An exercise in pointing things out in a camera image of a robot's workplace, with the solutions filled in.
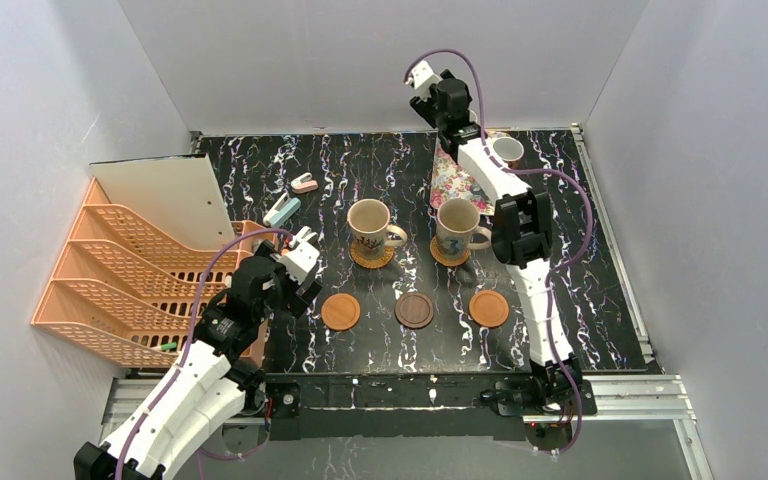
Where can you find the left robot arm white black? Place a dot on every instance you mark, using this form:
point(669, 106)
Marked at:
point(207, 383)

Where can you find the tall beige mug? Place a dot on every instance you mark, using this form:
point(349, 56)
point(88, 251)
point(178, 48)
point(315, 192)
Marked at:
point(458, 227)

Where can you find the blue white stapler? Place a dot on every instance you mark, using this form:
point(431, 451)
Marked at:
point(283, 209)

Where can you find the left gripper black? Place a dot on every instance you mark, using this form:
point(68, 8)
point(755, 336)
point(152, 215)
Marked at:
point(297, 295)

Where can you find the pink floral mug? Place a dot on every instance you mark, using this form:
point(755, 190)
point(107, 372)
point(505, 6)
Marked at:
point(508, 150)

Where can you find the light wooden coaster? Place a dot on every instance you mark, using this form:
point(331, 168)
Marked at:
point(340, 312)
point(488, 309)

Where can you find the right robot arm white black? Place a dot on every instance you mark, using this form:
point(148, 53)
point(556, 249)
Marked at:
point(522, 231)

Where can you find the white folder board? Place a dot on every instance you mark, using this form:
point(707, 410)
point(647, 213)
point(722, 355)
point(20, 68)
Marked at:
point(179, 195)

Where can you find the dark walnut wooden coaster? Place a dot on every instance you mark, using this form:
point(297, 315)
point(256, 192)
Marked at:
point(414, 310)

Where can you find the pink mini stapler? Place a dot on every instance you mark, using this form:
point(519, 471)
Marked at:
point(304, 183)

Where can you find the woven rattan coaster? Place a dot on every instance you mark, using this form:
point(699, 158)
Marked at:
point(367, 263)
point(448, 261)

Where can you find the floral tray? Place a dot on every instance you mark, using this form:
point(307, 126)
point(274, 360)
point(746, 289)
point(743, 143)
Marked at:
point(449, 180)

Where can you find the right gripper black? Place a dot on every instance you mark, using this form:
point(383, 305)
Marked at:
point(421, 105)

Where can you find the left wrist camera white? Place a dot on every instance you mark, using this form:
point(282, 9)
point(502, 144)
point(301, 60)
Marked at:
point(300, 262)

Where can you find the orange mesh file rack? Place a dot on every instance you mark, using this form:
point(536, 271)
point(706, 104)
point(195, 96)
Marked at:
point(122, 287)

